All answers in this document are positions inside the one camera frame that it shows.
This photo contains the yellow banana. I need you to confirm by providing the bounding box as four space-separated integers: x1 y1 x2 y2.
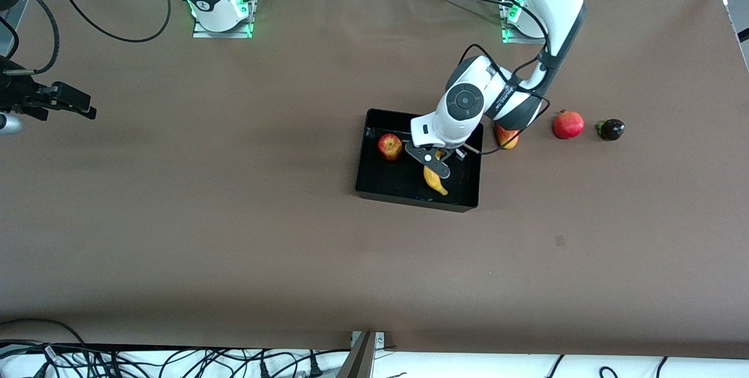
423 152 449 197

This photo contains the black plastic box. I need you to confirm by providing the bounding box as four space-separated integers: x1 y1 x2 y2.
355 108 484 213

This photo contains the red apple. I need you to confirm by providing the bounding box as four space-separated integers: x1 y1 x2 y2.
377 133 404 161

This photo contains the red yellow mango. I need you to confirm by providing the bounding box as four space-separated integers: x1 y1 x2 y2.
494 123 520 150

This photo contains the red pomegranate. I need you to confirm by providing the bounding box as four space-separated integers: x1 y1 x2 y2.
553 109 585 140

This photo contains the brown table cover sheet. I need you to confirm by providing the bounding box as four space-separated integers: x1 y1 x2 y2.
0 0 749 361

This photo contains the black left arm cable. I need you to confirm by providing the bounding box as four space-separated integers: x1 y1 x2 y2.
461 0 552 155

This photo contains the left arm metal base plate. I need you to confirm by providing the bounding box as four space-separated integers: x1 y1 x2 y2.
500 0 549 45

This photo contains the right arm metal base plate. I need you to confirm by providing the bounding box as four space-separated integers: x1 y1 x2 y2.
192 0 254 39

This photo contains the silver strut bracket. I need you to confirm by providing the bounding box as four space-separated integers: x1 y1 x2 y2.
351 331 386 349

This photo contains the grey metal camera strut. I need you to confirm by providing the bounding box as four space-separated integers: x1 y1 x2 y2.
336 331 375 378

